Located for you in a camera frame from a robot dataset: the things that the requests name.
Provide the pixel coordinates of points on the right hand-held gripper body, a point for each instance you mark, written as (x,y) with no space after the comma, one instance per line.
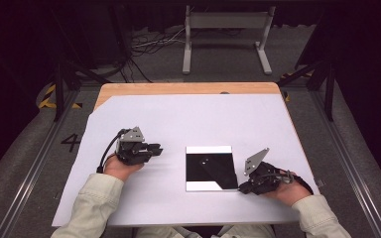
(266,178)

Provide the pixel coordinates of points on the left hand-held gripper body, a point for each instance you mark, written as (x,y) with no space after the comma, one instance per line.
(130,152)

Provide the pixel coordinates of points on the black and white box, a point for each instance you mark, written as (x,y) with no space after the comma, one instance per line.
(205,168)

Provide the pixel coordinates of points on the person's left hand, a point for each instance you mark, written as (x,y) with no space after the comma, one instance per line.
(119,170)

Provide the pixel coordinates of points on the person's right hand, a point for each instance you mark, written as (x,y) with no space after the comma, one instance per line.
(292,193)

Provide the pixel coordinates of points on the white table sheet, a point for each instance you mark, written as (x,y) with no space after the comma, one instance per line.
(185,115)

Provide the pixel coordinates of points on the yellow black hazard tape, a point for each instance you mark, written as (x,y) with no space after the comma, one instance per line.
(48,95)
(287,97)

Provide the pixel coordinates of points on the black metal stand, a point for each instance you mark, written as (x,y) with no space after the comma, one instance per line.
(329,92)
(59,89)

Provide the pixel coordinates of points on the grey metal stand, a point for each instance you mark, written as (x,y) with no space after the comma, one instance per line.
(226,20)

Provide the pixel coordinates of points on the aluminium floor rail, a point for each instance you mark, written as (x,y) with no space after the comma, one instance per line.
(350,165)
(36,165)

